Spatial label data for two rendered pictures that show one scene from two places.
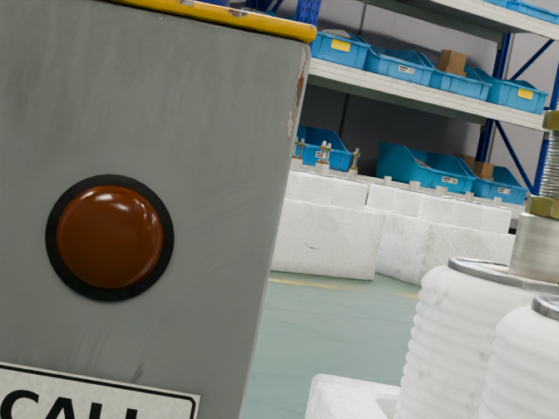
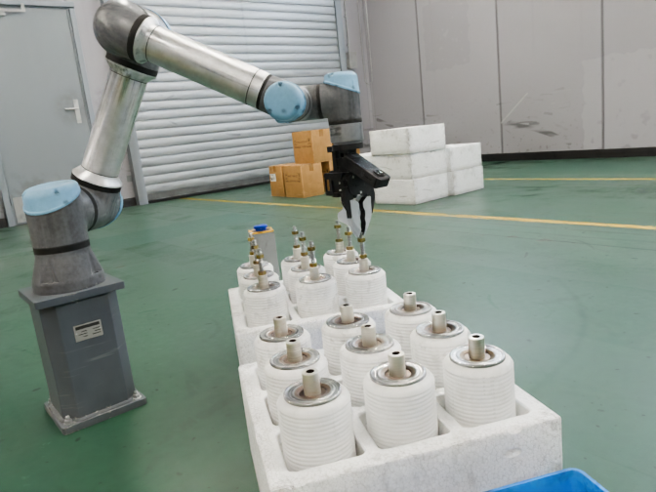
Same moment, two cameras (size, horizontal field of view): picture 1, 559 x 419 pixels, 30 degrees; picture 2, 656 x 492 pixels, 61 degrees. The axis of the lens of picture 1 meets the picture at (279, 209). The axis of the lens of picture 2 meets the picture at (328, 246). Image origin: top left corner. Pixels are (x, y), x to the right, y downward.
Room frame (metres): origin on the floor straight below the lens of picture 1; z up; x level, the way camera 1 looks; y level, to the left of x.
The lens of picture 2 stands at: (0.27, -1.59, 0.58)
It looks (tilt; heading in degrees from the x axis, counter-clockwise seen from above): 12 degrees down; 84
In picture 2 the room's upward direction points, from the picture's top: 6 degrees counter-clockwise
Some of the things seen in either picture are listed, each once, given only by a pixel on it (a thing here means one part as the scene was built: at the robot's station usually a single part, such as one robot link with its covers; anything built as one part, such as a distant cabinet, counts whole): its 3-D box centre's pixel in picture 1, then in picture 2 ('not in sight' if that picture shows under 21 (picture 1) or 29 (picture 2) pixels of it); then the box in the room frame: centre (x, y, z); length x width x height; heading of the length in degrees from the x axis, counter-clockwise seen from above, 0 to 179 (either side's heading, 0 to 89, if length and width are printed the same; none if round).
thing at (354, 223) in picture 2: not in sight; (347, 218); (0.46, -0.35, 0.38); 0.06 x 0.03 x 0.09; 124
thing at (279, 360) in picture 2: not in sight; (295, 358); (0.29, -0.81, 0.25); 0.08 x 0.08 x 0.01
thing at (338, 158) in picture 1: (300, 144); not in sight; (5.58, -0.05, 0.36); 0.50 x 0.38 x 0.21; 32
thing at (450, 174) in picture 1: (424, 168); not in sight; (6.03, -0.78, 0.36); 0.50 x 0.38 x 0.21; 31
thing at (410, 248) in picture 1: (430, 248); not in sight; (3.14, -0.47, 0.09); 0.39 x 0.39 x 0.18; 34
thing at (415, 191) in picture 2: not in sight; (411, 187); (1.38, 2.49, 0.09); 0.39 x 0.39 x 0.18; 35
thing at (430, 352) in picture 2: not in sight; (443, 382); (0.52, -0.78, 0.16); 0.10 x 0.10 x 0.18
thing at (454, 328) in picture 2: not in sight; (439, 329); (0.52, -0.78, 0.25); 0.08 x 0.08 x 0.01
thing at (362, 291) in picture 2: not in sight; (368, 307); (0.48, -0.35, 0.16); 0.10 x 0.10 x 0.18
